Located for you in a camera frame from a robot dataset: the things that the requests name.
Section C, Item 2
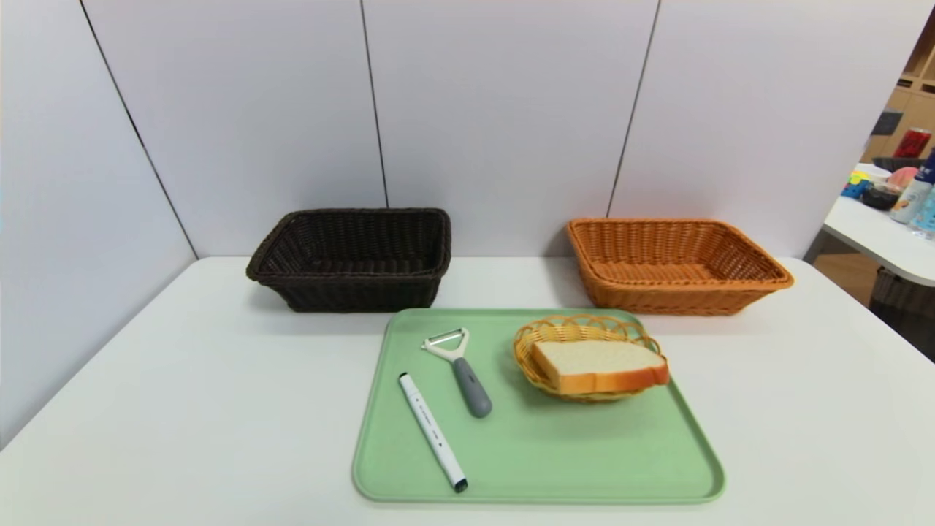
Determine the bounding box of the large orange wicker basket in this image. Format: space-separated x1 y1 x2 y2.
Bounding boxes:
567 217 795 316

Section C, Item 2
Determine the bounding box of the red drink can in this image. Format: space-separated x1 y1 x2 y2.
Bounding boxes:
893 127 933 159

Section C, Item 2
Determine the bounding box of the white side table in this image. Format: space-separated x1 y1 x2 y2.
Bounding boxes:
823 162 935 287

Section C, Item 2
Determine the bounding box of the white bottle with blue cap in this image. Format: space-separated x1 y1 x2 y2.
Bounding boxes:
889 150 935 224

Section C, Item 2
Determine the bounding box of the dark brown wicker basket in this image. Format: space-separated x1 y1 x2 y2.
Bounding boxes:
245 207 452 313

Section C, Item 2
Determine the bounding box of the black bowl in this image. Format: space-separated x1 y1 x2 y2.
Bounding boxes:
862 183 901 211

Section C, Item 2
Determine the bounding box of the wooden shelf unit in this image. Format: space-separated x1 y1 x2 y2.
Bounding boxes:
862 7 935 165

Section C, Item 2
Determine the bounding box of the white peeler with grey handle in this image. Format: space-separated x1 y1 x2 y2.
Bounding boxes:
421 328 493 419

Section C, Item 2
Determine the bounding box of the clear plastic bottle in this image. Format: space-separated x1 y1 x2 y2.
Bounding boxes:
909 186 935 240

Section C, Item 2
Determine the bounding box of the white marker pen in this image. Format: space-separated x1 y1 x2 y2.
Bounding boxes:
398 373 468 494

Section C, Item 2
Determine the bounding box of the dark grey woven basket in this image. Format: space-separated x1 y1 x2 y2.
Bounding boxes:
872 156 927 174

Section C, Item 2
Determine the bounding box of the small yellow oval wicker basket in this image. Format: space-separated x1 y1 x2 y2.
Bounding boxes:
513 314 664 404

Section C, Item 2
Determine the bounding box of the slice of white bread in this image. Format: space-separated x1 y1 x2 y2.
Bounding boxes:
531 340 671 396

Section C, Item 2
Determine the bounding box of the colourful toy block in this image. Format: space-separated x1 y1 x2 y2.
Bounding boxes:
841 169 874 199

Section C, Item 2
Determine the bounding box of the light green plastic tray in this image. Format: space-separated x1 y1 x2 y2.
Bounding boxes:
351 308 726 505

